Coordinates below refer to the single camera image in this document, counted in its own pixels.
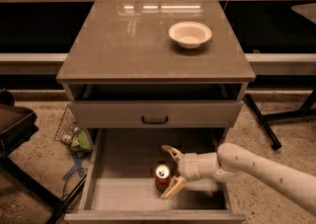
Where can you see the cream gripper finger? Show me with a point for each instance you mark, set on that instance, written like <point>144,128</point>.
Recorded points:
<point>175,153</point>
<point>176,185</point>

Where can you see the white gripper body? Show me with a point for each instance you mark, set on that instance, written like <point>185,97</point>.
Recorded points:
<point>189,166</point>

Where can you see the red coke can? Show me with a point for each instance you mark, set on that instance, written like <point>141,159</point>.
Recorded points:
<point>162,177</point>

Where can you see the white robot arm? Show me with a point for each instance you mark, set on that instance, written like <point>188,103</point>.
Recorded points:
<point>230,162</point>

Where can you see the open grey drawer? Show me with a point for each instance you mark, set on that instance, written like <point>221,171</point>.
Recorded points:
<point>120,186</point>

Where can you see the grey drawer cabinet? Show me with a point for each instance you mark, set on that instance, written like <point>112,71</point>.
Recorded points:
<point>123,53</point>

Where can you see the green chip bag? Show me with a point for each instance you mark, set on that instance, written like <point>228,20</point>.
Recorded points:
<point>77,141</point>

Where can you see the white paper bowl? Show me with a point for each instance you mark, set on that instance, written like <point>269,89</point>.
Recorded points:
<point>190,35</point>

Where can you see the black metal stand leg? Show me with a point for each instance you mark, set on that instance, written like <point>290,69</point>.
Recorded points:
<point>307,109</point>

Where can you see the dark chair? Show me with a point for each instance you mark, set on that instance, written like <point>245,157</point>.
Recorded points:
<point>17,126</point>

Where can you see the closed drawer with black handle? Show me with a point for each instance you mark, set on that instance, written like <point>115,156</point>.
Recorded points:
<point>155,114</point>

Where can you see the wire mesh basket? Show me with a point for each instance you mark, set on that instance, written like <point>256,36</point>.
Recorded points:
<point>66,126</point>

